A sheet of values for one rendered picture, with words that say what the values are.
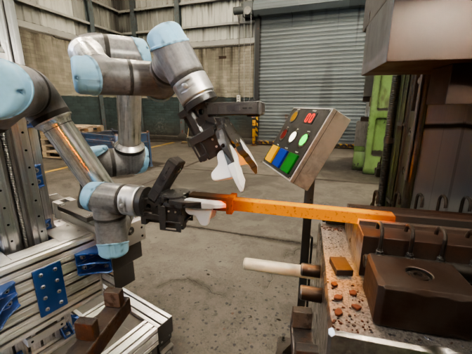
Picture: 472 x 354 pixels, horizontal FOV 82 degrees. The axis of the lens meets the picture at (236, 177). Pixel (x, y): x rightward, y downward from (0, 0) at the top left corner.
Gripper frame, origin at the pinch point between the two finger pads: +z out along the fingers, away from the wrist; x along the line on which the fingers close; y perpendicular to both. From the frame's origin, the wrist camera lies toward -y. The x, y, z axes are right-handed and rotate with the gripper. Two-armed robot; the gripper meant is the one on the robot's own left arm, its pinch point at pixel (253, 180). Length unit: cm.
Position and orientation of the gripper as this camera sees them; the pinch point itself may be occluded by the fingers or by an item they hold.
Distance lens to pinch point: 57.7
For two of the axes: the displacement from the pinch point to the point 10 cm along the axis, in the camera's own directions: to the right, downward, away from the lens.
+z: 4.7, 8.8, 1.0
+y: -8.5, 4.2, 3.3
